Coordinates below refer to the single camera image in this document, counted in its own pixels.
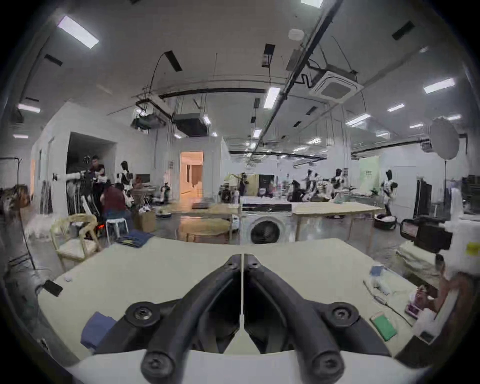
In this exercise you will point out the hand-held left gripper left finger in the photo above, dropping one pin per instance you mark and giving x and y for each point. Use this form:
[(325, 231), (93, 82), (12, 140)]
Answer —
[(176, 318)]

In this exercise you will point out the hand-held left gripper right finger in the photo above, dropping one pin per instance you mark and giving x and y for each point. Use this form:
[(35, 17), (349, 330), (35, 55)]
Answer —
[(300, 318)]

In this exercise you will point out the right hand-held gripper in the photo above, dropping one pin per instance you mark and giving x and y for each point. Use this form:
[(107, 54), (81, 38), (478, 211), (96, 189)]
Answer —
[(463, 240)]

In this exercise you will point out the dark laundry basket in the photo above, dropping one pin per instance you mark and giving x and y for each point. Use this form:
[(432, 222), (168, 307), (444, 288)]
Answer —
[(385, 222)]

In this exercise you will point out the green phone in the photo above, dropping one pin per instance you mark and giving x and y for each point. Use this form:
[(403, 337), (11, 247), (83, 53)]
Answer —
[(383, 326)]

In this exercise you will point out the pink card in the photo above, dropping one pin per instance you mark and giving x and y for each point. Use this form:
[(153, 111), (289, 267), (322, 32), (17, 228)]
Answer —
[(412, 309)]

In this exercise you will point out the clear plastic bag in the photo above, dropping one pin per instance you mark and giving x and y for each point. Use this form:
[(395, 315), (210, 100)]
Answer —
[(380, 283)]

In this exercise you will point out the folded dark blue garment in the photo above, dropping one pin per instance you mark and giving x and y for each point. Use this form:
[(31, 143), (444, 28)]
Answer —
[(135, 238)]

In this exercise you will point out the small blue packet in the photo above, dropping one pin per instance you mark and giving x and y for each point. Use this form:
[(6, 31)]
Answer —
[(377, 270)]

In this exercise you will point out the black and white robot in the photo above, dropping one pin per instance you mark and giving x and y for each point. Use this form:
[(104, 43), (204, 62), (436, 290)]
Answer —
[(124, 174), (388, 187), (337, 182)]

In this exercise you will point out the round low wooden table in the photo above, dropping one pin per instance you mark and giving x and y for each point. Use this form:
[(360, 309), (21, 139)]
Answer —
[(208, 227)]

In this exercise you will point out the white washing machine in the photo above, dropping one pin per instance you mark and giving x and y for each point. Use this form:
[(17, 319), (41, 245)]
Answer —
[(267, 224)]

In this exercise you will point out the studio lamp with white diffuser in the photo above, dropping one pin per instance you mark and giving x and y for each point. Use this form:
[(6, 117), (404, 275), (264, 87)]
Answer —
[(444, 140)]

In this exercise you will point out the brown carton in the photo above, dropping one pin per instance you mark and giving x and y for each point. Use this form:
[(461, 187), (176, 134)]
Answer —
[(144, 220)]

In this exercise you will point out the white stool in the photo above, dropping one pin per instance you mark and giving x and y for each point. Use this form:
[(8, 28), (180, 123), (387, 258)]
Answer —
[(116, 227)]

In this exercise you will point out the long wooden table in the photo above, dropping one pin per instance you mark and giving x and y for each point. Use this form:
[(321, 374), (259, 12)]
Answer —
[(337, 208)]

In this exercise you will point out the black phone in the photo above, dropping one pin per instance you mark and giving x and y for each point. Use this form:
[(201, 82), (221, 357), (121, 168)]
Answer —
[(52, 288)]

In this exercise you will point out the pale wooden chair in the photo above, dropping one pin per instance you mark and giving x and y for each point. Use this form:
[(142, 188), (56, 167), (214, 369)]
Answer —
[(75, 236)]

